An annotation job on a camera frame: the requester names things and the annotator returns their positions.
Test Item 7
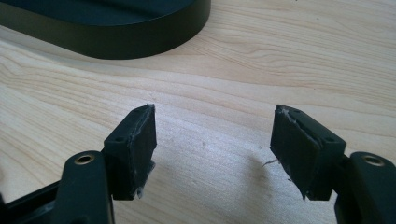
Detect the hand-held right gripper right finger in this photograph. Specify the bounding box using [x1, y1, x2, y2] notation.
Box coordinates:
[269, 104, 347, 202]

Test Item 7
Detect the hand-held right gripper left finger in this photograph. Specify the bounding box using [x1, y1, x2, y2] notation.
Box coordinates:
[103, 103, 158, 202]

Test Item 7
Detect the black oval base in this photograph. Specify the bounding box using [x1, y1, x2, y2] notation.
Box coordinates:
[0, 0, 212, 61]

